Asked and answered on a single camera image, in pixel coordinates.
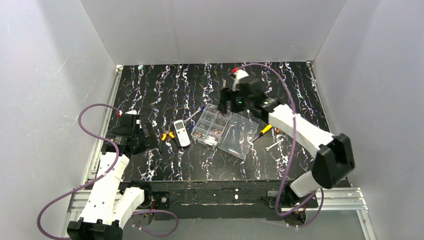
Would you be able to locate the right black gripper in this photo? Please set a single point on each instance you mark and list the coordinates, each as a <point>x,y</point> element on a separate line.
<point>228,96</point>

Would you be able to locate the blue handled small tool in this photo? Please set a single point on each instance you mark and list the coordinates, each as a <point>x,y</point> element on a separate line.
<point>190,122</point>

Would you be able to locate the white remote control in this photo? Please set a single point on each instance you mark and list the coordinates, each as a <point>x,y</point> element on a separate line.
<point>182,134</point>

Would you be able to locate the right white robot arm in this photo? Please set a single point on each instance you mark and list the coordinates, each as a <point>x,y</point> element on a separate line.
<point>333,154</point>

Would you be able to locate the small silver wrench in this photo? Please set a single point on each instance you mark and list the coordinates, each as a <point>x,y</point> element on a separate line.
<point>274,144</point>

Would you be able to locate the yellow handled screwdriver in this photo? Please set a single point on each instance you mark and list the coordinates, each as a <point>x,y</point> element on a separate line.
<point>262,132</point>

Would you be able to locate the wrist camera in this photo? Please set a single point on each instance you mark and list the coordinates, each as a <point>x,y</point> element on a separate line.
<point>131,112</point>
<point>237,74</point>

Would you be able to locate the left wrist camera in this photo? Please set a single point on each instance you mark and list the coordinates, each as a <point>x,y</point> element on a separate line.
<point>131,112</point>

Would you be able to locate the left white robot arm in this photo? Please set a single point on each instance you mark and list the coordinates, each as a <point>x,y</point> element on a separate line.
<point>104,217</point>

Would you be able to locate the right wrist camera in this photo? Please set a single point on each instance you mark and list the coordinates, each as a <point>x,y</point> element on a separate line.
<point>237,74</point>

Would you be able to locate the aluminium frame rail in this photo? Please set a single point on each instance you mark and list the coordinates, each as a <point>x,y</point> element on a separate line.
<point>336,199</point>

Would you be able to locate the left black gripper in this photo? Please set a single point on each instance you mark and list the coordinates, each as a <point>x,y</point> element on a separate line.
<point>145,139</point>

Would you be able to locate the clear plastic parts box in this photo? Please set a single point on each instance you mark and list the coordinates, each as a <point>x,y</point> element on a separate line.
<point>231,132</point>

